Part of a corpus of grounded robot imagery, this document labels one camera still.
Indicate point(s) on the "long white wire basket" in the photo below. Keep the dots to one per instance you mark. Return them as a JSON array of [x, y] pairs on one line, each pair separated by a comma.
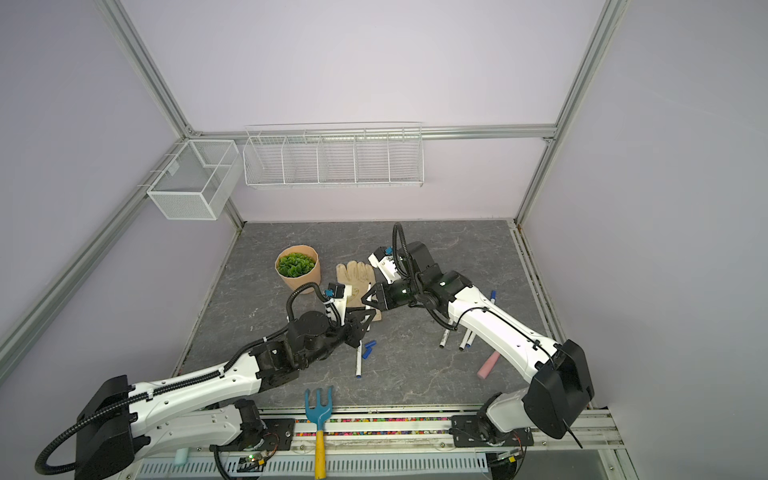
[[334, 155]]

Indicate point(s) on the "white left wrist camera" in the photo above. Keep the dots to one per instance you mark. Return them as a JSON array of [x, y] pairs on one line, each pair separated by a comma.
[[337, 295]]

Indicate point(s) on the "beige work glove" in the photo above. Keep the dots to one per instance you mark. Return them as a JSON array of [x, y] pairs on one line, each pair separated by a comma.
[[359, 276]]

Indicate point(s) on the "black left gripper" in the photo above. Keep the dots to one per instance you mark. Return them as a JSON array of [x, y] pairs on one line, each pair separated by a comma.
[[355, 331]]

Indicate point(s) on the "aluminium cage frame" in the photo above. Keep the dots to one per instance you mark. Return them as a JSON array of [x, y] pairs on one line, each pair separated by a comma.
[[29, 328]]

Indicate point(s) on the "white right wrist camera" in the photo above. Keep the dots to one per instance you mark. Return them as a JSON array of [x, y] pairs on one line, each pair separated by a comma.
[[382, 259]]

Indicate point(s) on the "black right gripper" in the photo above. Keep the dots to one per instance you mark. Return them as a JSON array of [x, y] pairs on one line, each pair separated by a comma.
[[381, 303]]

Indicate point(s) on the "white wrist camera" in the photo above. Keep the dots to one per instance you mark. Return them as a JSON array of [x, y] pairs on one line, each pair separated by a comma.
[[337, 295], [382, 259]]

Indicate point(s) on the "teal yellow garden fork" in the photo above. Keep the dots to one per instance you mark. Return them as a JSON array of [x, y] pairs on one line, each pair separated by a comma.
[[319, 414]]

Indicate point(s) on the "tan pot with green plant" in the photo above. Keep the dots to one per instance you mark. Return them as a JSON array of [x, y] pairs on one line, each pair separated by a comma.
[[298, 265]]

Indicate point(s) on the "light teal tool handle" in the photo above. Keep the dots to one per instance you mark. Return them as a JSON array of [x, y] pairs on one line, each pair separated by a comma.
[[181, 457]]

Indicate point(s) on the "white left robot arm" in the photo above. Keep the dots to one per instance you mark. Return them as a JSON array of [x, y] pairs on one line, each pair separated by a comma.
[[124, 423]]

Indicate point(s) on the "small white mesh basket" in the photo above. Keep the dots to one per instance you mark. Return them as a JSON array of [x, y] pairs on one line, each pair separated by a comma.
[[198, 180]]

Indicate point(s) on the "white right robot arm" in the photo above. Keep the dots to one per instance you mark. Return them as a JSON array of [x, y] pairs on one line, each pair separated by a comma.
[[557, 373]]

